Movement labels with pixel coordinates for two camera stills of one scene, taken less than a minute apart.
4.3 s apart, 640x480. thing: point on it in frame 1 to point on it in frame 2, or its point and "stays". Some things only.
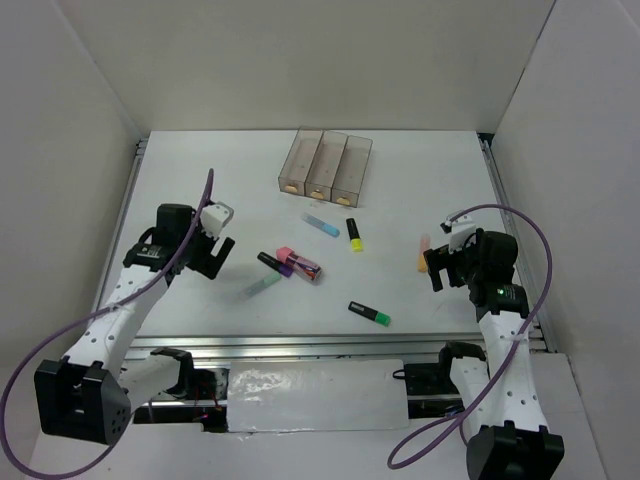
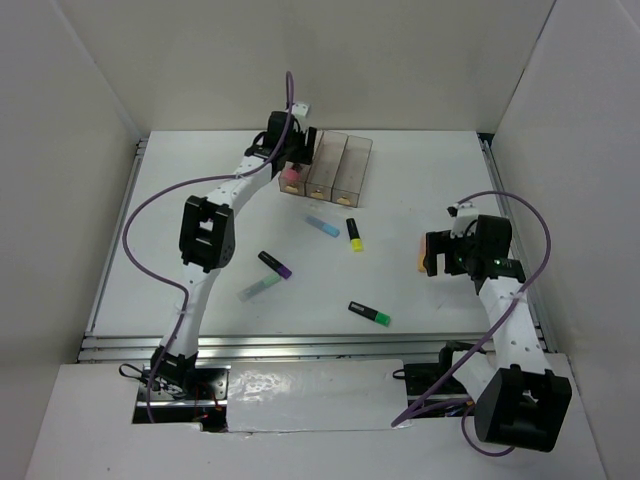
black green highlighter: [378, 316] stays
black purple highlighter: [282, 267] stays
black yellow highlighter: [355, 238] stays
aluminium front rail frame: [299, 348] stays
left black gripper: [209, 265] to [304, 153]
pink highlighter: [301, 265] to [293, 173]
